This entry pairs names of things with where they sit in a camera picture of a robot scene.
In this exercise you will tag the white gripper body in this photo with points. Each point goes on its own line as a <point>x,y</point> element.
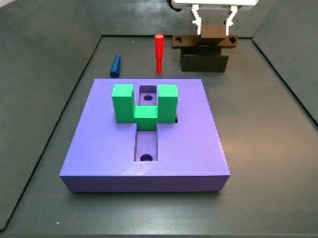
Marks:
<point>239,3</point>

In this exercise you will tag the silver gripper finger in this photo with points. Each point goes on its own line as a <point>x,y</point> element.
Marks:
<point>232,11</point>
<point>196,20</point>

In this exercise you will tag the brown T-shaped block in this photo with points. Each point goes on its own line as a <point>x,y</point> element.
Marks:
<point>212,37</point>

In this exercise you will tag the black angle fixture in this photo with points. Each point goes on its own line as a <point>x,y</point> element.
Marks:
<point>203,59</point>

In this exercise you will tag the red peg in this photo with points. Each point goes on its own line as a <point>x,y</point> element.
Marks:
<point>159,52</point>

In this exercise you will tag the blue peg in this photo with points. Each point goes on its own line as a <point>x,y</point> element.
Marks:
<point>114,68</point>

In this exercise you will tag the green U-shaped block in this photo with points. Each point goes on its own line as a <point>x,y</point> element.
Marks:
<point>155,108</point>

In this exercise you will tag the purple base block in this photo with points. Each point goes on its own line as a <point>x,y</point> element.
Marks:
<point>176,159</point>

